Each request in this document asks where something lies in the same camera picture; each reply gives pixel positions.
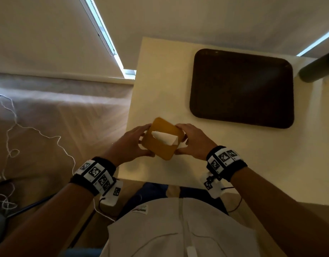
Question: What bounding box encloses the dark brown tray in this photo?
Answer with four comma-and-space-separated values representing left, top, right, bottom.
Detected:
189, 49, 295, 129

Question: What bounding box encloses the black wristband with marker tags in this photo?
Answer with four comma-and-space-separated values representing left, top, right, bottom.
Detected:
69, 157, 117, 196
206, 145, 248, 182

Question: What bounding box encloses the person's right forearm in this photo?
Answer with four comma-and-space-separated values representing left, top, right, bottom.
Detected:
230, 167, 329, 257

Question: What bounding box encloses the grey cylindrical pole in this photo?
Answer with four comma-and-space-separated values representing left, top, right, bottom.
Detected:
298, 48, 329, 83

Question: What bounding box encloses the white shirt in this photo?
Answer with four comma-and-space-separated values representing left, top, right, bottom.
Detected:
100, 197, 262, 257

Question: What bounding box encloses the white tissue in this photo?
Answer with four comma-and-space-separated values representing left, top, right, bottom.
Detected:
151, 130, 179, 146

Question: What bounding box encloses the black floor cable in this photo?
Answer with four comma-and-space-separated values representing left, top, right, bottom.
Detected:
0, 179, 56, 219

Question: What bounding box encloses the thin white wrist cable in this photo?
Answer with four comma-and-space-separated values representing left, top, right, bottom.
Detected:
93, 198, 116, 222

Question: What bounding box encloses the person's left hand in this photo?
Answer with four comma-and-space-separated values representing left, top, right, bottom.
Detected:
102, 124, 156, 168

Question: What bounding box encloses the white roller blind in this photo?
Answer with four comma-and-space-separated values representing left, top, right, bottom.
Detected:
92, 0, 329, 70
0, 0, 123, 79

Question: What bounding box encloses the tangled white cable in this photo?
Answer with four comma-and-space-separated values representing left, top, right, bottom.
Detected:
0, 93, 76, 210

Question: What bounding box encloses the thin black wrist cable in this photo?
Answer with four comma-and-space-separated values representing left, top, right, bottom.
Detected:
221, 186, 243, 213

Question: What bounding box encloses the yellow tissue box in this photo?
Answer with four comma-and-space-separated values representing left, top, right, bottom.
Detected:
140, 117, 185, 161

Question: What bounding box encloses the person's right hand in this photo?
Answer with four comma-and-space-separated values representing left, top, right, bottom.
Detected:
175, 123, 218, 161

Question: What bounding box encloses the person's left forearm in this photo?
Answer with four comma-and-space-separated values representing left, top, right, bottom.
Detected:
0, 183, 101, 257

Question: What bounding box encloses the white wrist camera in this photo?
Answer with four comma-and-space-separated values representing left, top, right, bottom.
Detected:
100, 179, 124, 207
200, 171, 227, 199

